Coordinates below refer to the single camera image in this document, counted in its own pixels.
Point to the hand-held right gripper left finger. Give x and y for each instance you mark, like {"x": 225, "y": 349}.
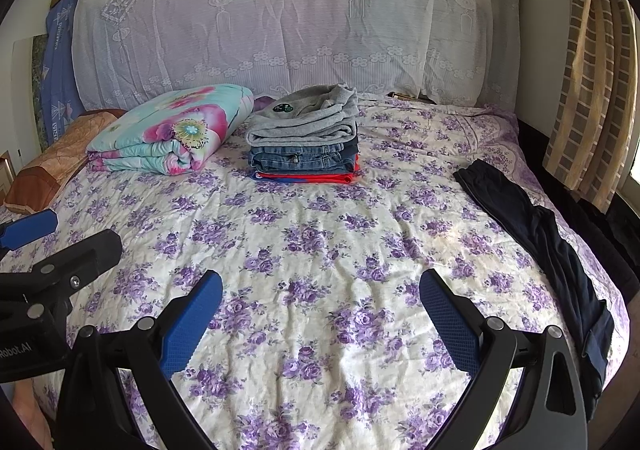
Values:
{"x": 192, "y": 325}

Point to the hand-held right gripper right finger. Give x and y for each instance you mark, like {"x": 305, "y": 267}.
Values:
{"x": 450, "y": 325}

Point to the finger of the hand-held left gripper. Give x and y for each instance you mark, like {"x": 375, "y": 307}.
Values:
{"x": 92, "y": 250}
{"x": 30, "y": 227}

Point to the grey sweatshirt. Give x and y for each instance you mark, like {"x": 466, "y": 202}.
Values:
{"x": 300, "y": 125}

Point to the dark navy pants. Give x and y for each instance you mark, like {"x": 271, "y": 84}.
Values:
{"x": 530, "y": 225}

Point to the brown pillow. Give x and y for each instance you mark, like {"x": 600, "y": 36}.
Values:
{"x": 50, "y": 160}

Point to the folded floral quilt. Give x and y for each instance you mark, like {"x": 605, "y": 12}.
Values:
{"x": 165, "y": 130}

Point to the purple floral bedsheet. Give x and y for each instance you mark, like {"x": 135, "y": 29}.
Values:
{"x": 325, "y": 255}

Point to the blue printed cloth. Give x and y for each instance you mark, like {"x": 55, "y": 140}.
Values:
{"x": 55, "y": 80}

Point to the green patterned board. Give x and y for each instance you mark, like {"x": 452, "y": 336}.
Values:
{"x": 38, "y": 75}

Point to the folded red garment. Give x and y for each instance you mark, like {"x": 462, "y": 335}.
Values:
{"x": 310, "y": 178}

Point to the folded blue jeans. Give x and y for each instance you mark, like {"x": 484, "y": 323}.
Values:
{"x": 300, "y": 158}

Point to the beige checkered curtain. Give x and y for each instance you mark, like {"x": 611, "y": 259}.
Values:
{"x": 585, "y": 80}

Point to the white lace headboard cover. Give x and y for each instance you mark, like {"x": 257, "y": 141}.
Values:
{"x": 300, "y": 5}

